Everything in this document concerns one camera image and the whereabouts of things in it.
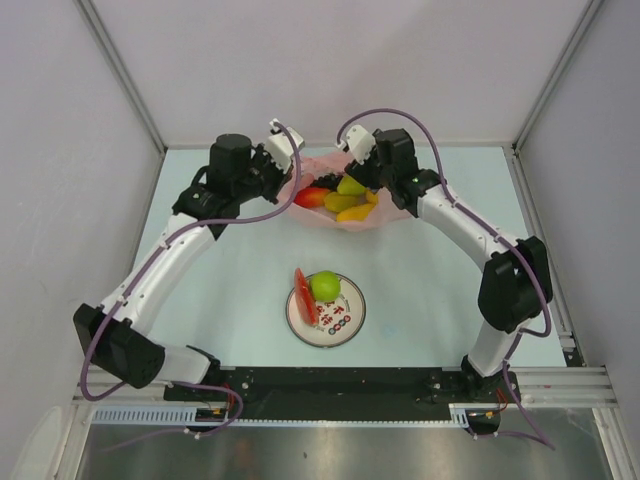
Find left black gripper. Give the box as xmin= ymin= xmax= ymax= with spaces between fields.
xmin=233 ymin=143 xmax=293 ymax=205

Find green fake pear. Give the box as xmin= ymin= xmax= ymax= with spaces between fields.
xmin=336 ymin=175 xmax=366 ymax=196

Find pink plastic bag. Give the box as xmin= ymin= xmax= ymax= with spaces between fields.
xmin=288 ymin=153 xmax=409 ymax=232

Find green fake guava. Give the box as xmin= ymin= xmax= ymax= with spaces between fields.
xmin=309 ymin=271 xmax=341 ymax=303

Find red watermelon slice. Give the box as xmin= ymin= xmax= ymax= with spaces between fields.
xmin=294 ymin=268 xmax=319 ymax=327

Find round printed plate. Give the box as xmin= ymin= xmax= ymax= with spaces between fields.
xmin=285 ymin=273 xmax=366 ymax=348

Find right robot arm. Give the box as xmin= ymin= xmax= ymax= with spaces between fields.
xmin=340 ymin=125 xmax=553 ymax=401

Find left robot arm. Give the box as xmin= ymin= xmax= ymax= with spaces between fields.
xmin=73 ymin=121 xmax=304 ymax=401

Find orange yellow fake mango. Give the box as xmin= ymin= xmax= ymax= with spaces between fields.
xmin=365 ymin=190 xmax=378 ymax=205

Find yellow fake banana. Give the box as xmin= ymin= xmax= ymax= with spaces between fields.
xmin=336 ymin=203 xmax=376 ymax=223

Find black fake grapes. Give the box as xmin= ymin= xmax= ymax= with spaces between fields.
xmin=310 ymin=173 xmax=343 ymax=191

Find red fake mango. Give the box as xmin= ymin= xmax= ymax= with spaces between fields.
xmin=294 ymin=186 xmax=331 ymax=209

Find yellow fake starfruit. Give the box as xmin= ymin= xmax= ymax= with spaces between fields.
xmin=324 ymin=192 xmax=360 ymax=213

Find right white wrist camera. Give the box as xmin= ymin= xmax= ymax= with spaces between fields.
xmin=336 ymin=125 xmax=376 ymax=165

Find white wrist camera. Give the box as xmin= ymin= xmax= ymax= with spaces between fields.
xmin=336 ymin=125 xmax=376 ymax=165
xmin=264 ymin=118 xmax=305 ymax=173

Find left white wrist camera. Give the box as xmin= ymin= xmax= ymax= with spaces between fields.
xmin=264 ymin=118 xmax=305 ymax=173

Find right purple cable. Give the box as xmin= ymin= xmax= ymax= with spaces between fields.
xmin=336 ymin=108 xmax=556 ymax=451

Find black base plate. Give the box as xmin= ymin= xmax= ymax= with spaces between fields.
xmin=164 ymin=366 xmax=519 ymax=404

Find white slotted cable duct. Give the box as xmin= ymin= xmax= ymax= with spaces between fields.
xmin=92 ymin=405 xmax=469 ymax=428

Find aluminium frame rail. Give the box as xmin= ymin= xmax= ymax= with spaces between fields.
xmin=88 ymin=367 xmax=618 ymax=408

